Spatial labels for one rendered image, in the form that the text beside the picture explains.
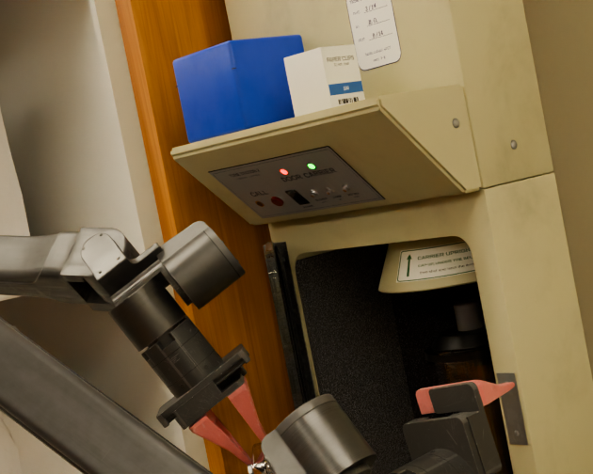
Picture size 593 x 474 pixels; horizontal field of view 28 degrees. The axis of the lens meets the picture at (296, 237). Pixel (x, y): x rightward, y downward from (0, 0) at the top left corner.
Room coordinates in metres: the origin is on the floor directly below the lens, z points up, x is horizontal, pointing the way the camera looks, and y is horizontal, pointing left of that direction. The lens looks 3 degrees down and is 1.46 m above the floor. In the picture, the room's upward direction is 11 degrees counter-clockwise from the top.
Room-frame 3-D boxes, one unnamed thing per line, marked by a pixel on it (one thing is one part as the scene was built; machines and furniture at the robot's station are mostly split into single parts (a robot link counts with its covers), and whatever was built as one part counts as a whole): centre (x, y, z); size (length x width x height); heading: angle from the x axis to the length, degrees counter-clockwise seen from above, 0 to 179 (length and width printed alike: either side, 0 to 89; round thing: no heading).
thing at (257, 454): (1.10, 0.06, 1.20); 0.10 x 0.05 x 0.03; 1
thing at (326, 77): (1.15, -0.06, 1.54); 0.05 x 0.05 x 0.06; 45
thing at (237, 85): (1.24, 0.02, 1.56); 0.10 x 0.10 x 0.09; 41
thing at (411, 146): (1.18, -0.03, 1.46); 0.32 x 0.12 x 0.10; 41
